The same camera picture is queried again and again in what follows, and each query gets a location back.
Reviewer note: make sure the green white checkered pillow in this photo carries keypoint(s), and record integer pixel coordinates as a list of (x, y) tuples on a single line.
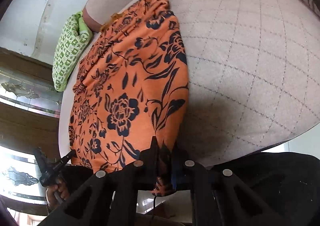
[(74, 38)]

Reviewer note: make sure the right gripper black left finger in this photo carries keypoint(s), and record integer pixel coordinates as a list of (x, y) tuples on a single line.
[(109, 198)]

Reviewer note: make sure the wooden stained glass door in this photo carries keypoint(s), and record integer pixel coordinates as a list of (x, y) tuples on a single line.
[(22, 130)]

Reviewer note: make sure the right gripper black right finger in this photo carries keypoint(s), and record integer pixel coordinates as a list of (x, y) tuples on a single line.
[(233, 193)]

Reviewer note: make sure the orange black floral blouse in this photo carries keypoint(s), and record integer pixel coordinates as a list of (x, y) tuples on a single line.
[(131, 89)]

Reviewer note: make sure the person's left hand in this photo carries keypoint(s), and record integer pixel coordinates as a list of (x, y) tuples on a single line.
[(59, 189)]

